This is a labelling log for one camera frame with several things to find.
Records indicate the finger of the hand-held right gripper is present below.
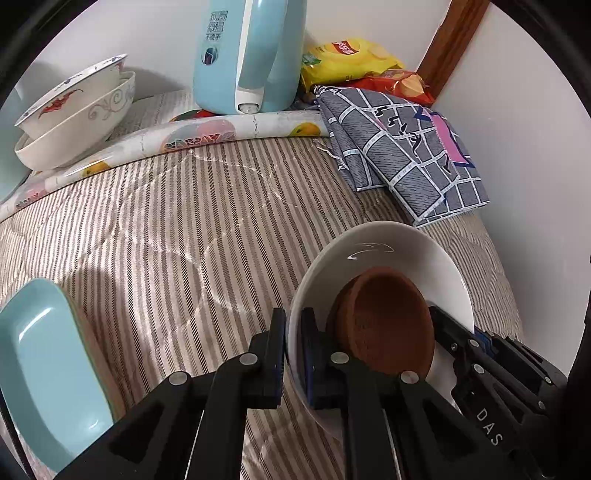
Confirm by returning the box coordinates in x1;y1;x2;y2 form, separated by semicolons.
449;352;491;417
428;305;498;359

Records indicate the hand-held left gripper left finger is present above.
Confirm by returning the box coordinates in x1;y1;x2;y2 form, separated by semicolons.
53;307;288;480

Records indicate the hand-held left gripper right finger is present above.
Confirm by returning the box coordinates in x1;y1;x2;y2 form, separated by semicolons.
300;307;513;480

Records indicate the small brown bowl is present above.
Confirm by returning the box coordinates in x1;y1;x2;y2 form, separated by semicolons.
327;267;435;377

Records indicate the plain white bowl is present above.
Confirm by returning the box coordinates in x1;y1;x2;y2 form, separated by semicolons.
287;220;475;444

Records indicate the light blue square plate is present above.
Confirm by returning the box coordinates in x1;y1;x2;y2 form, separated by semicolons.
0;278;116;474

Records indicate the striped quilt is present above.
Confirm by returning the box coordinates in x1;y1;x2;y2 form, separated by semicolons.
0;90;527;480

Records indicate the grey checked folded cloth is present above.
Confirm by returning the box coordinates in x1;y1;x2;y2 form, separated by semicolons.
314;84;490;228

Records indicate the fruit print tablecloth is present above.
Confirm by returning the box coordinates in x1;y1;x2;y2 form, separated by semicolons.
0;112;331;220

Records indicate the red snack bag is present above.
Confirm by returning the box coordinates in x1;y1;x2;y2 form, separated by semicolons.
355;69;437;107

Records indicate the white grey floral bowl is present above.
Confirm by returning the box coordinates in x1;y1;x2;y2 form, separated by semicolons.
14;71;137;171

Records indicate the yellow snack bag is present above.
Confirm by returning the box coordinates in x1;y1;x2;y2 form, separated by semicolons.
300;38;407;90

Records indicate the light blue electric kettle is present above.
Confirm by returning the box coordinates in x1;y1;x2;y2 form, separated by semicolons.
191;0;309;115

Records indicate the fish print ceramic bowl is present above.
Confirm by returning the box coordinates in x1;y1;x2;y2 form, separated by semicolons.
14;53;127;139

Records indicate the teal thermos jug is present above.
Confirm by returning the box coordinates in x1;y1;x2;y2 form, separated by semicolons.
0;80;31;199

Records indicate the brown wooden door frame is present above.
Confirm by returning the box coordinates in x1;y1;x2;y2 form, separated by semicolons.
416;0;490;100

